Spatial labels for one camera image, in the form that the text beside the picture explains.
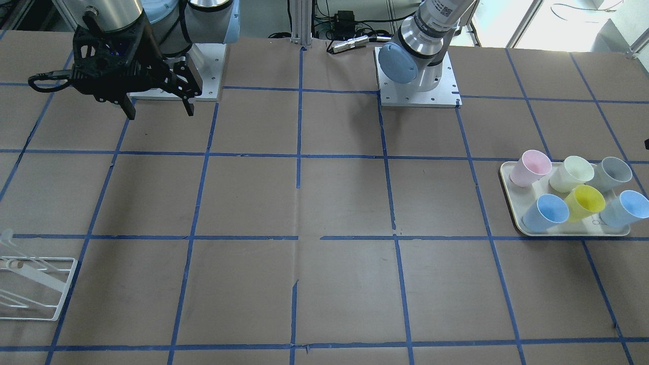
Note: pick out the aluminium frame post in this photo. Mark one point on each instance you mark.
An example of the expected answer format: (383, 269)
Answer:
(301, 21)

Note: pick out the cream plastic cup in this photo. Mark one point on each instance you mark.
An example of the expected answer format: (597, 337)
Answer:
(572, 172)

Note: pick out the translucent white plastic cup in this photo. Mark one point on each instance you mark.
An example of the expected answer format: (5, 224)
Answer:
(610, 173)

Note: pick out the yellow plastic cup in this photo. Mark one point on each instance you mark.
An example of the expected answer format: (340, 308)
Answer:
(582, 202)

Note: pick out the cream plastic tray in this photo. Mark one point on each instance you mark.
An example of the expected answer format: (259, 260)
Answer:
(520, 199)

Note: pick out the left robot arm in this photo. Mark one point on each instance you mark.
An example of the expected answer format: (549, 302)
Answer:
(422, 40)

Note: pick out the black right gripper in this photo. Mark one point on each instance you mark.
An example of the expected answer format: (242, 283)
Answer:
(152, 57)

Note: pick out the blue cup tray edge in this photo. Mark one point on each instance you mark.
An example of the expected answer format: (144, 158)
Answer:
(627, 208)

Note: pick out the pink plastic cup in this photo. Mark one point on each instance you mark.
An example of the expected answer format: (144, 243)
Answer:
(531, 166)

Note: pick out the silver metal cylinder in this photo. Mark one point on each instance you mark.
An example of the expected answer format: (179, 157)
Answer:
(347, 45)

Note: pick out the blue cup front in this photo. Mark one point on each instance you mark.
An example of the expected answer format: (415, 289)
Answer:
(547, 211)

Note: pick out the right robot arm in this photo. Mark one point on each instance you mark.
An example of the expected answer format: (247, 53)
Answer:
(176, 25)

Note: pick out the white wire cup rack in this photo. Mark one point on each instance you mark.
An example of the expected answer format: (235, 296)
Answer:
(34, 288)

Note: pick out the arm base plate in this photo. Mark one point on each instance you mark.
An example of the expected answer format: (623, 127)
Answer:
(436, 87)
(210, 62)

